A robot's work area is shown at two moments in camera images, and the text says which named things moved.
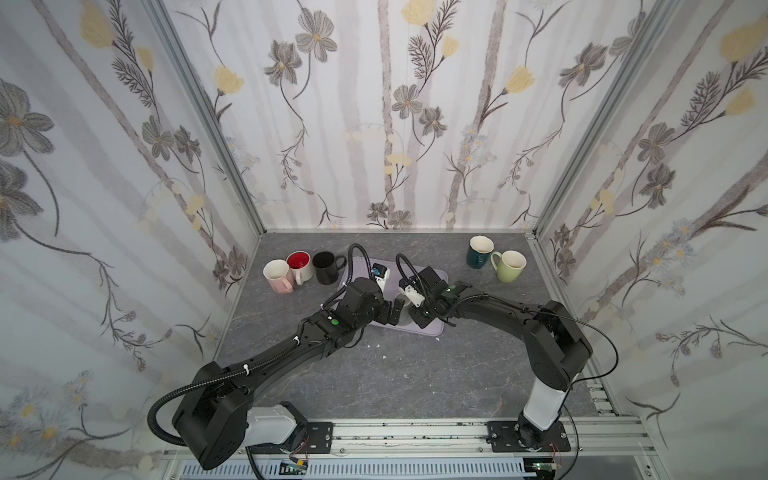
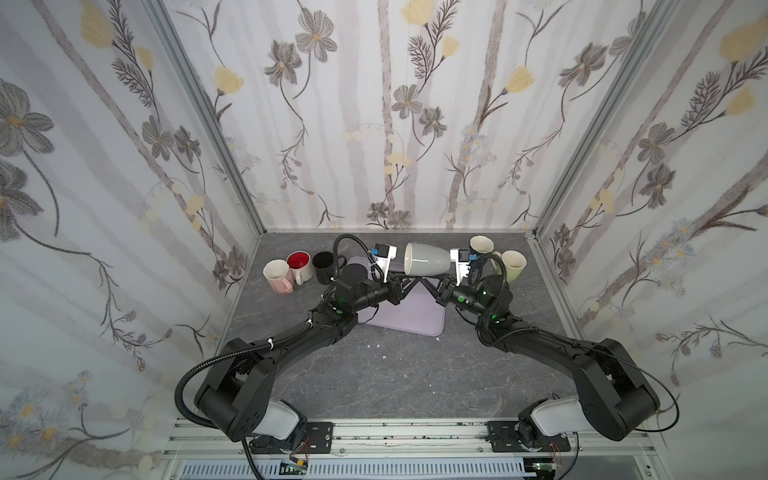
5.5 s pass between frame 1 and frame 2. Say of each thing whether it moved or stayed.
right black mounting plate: stayed
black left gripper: moved
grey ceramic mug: moved
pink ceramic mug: stayed
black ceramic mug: stayed
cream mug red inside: stayed
